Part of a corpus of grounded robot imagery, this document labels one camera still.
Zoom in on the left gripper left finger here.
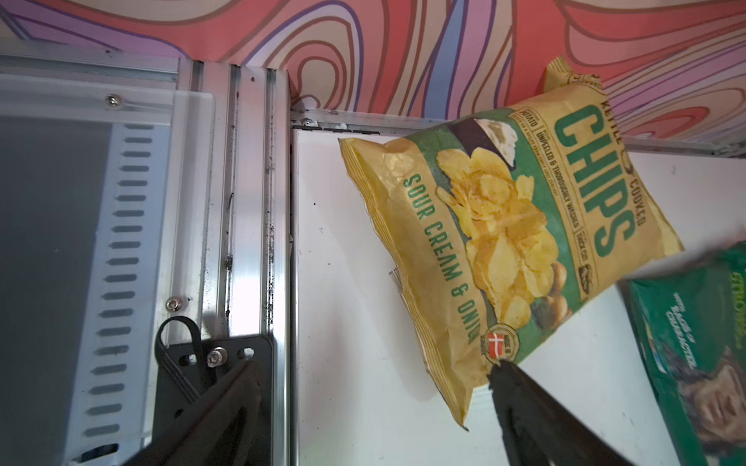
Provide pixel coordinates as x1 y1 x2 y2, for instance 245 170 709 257
127 361 264 465

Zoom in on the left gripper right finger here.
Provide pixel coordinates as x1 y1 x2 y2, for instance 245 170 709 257
489 360 629 465

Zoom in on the dark green Real chips bag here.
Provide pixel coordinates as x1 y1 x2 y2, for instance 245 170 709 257
624 243 745 465

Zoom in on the green yellow kettle chips bag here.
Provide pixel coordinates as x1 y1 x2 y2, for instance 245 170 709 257
340 58 683 424

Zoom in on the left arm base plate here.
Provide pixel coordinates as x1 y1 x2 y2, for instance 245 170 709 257
153 316 275 465

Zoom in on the aluminium rail front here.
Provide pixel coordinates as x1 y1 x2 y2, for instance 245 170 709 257
1 45 291 465

